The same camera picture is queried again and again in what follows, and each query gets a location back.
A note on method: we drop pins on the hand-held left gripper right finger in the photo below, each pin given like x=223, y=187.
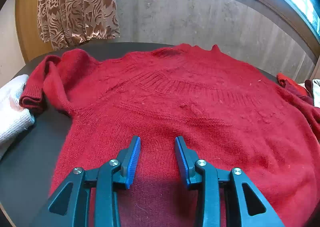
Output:
x=182, y=164

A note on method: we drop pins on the orange-red ribbed hem sweater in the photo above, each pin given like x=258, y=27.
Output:
x=283, y=80

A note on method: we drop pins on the brown wooden panel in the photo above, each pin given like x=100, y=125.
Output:
x=27, y=17

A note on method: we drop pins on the white knit cloth pink print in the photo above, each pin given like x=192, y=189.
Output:
x=12, y=107

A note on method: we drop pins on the crimson fuzzy knit sweater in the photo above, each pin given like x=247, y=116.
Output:
x=175, y=107

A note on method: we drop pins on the brown floral curtain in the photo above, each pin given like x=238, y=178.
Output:
x=75, y=4

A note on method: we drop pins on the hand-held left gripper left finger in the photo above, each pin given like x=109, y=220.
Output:
x=132, y=164

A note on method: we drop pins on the maroon garment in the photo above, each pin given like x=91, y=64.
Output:
x=303, y=93

